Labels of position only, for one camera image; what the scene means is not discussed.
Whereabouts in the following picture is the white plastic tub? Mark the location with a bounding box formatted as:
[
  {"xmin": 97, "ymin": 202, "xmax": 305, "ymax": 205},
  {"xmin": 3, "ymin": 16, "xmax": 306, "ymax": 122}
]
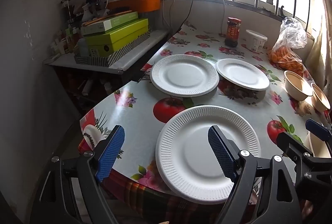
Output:
[{"xmin": 245, "ymin": 29, "xmax": 268, "ymax": 53}]

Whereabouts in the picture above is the red plaid cloth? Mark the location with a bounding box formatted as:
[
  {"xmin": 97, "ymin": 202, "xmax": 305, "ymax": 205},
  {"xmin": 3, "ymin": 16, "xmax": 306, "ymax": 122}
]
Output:
[{"xmin": 78, "ymin": 136, "xmax": 260, "ymax": 224}]

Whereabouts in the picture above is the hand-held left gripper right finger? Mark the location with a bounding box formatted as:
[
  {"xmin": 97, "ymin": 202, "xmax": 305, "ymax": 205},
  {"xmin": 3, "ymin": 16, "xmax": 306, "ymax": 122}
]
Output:
[{"xmin": 207, "ymin": 125, "xmax": 303, "ymax": 224}]

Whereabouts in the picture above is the beige paper bowl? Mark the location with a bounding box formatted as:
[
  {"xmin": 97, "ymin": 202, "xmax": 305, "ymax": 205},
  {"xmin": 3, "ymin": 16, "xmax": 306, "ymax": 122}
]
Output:
[
  {"xmin": 302, "ymin": 132, "xmax": 332, "ymax": 158},
  {"xmin": 310, "ymin": 82, "xmax": 331, "ymax": 113},
  {"xmin": 283, "ymin": 70, "xmax": 314, "ymax": 102}
]

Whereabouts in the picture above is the black cable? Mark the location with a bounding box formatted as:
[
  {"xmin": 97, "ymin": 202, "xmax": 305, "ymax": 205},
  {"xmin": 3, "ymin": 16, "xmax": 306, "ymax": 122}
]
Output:
[{"xmin": 176, "ymin": 0, "xmax": 194, "ymax": 31}]

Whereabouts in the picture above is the white power cable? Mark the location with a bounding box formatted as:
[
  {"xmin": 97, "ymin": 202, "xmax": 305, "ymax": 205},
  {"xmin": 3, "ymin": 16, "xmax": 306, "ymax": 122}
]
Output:
[{"xmin": 211, "ymin": 0, "xmax": 226, "ymax": 35}]

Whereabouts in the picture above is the white foam plate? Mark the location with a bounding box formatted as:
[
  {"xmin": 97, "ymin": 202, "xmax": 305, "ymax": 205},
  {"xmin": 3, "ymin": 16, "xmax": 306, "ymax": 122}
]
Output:
[
  {"xmin": 215, "ymin": 58, "xmax": 270, "ymax": 91},
  {"xmin": 155, "ymin": 105, "xmax": 262, "ymax": 205},
  {"xmin": 150, "ymin": 54, "xmax": 220, "ymax": 97}
]

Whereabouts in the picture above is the fruit and flower printed tablecloth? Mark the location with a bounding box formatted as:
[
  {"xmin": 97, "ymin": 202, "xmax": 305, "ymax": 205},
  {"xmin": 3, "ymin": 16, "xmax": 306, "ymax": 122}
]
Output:
[{"xmin": 79, "ymin": 23, "xmax": 332, "ymax": 195}]

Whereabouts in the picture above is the orange round tub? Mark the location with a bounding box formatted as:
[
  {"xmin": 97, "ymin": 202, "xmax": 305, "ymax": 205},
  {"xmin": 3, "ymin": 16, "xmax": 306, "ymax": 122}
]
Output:
[{"xmin": 106, "ymin": 0, "xmax": 161, "ymax": 14}]

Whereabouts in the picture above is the red label sauce jar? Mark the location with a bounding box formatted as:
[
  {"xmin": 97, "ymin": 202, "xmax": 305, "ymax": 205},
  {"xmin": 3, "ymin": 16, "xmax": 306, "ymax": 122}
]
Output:
[{"xmin": 224, "ymin": 17, "xmax": 242, "ymax": 47}]

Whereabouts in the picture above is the plastic bag of oranges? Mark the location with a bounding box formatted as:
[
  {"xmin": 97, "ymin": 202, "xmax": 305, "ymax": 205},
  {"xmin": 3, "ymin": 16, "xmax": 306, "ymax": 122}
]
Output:
[{"xmin": 268, "ymin": 16, "xmax": 308, "ymax": 76}]

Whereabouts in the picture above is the light green flat box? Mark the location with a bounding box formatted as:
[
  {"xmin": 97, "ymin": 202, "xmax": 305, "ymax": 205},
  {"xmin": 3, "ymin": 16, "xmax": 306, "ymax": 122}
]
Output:
[{"xmin": 80, "ymin": 11, "xmax": 139, "ymax": 36}]

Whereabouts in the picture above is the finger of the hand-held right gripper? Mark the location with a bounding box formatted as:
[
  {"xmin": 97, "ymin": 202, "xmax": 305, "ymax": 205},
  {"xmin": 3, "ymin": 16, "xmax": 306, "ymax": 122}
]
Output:
[
  {"xmin": 276, "ymin": 131, "xmax": 332, "ymax": 189},
  {"xmin": 305, "ymin": 118, "xmax": 332, "ymax": 142}
]

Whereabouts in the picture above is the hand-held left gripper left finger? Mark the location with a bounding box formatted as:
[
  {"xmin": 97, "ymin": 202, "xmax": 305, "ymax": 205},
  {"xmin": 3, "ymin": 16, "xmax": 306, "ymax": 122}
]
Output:
[{"xmin": 30, "ymin": 125, "xmax": 125, "ymax": 224}]

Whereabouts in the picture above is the group of small bottles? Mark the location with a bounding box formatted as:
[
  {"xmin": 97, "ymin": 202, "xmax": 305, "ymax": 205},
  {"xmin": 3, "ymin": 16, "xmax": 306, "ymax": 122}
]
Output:
[{"xmin": 49, "ymin": 24, "xmax": 81, "ymax": 58}]

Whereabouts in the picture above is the cream printed curtain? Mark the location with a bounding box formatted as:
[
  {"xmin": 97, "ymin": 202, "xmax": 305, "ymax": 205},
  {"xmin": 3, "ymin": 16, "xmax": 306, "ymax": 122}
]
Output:
[{"xmin": 306, "ymin": 0, "xmax": 332, "ymax": 89}]

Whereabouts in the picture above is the dark tall bottle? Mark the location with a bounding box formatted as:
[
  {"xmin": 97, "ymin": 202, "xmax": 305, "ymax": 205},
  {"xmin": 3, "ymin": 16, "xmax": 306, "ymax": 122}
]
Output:
[{"xmin": 61, "ymin": 0, "xmax": 74, "ymax": 30}]

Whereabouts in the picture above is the grey side table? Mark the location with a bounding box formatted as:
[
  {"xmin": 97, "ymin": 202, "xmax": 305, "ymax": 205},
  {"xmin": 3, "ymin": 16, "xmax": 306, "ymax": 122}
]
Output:
[{"xmin": 44, "ymin": 28, "xmax": 172, "ymax": 75}]

